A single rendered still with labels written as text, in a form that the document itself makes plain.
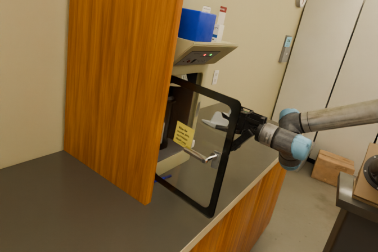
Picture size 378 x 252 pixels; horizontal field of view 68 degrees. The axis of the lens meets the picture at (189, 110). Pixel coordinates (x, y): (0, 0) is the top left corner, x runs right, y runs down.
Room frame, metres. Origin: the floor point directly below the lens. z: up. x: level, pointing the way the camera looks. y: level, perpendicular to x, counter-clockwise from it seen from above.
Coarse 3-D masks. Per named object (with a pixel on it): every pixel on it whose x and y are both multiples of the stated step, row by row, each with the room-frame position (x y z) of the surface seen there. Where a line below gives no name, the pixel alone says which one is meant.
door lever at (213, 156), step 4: (184, 148) 0.76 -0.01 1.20; (188, 148) 0.76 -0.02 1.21; (188, 152) 0.75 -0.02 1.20; (192, 152) 0.74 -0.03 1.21; (196, 152) 0.74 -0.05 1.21; (212, 152) 0.76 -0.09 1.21; (196, 156) 0.73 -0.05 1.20; (200, 156) 0.73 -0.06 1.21; (204, 156) 0.73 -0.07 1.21; (212, 156) 0.74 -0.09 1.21; (216, 156) 0.75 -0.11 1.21; (200, 160) 0.72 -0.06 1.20; (204, 160) 0.71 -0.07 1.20; (208, 160) 0.72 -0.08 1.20
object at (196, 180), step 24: (168, 96) 0.89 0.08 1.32; (192, 96) 0.83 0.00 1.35; (216, 96) 0.78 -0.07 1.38; (168, 120) 0.88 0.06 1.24; (192, 120) 0.82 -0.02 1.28; (216, 120) 0.77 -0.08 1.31; (168, 144) 0.87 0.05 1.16; (192, 144) 0.81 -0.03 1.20; (216, 144) 0.76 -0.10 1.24; (168, 168) 0.86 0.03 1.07; (192, 168) 0.80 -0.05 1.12; (216, 168) 0.75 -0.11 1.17; (192, 192) 0.79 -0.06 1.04; (216, 192) 0.73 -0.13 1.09
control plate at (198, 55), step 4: (192, 52) 0.91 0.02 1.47; (196, 52) 0.93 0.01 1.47; (200, 52) 0.95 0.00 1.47; (204, 52) 0.97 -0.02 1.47; (208, 52) 1.00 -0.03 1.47; (212, 52) 1.02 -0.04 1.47; (216, 52) 1.04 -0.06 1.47; (188, 56) 0.93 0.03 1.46; (192, 56) 0.95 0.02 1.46; (196, 56) 0.97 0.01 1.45; (200, 56) 0.99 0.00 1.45; (204, 56) 1.01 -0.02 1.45; (208, 56) 1.04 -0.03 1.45; (212, 56) 1.06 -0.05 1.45; (184, 60) 0.94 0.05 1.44; (192, 60) 0.98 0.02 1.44; (196, 60) 1.01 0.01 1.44; (200, 60) 1.03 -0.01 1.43; (208, 60) 1.08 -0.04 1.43; (176, 64) 0.93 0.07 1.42; (180, 64) 0.95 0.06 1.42; (184, 64) 0.98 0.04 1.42; (188, 64) 1.00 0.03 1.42
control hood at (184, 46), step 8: (184, 40) 0.88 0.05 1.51; (176, 48) 0.89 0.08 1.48; (184, 48) 0.87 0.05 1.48; (192, 48) 0.88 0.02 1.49; (200, 48) 0.92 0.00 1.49; (208, 48) 0.96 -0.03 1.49; (216, 48) 1.00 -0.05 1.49; (224, 48) 1.06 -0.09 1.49; (232, 48) 1.11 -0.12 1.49; (176, 56) 0.89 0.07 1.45; (184, 56) 0.91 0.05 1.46; (216, 56) 1.09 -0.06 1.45; (192, 64) 1.03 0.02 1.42; (200, 64) 1.08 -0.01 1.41
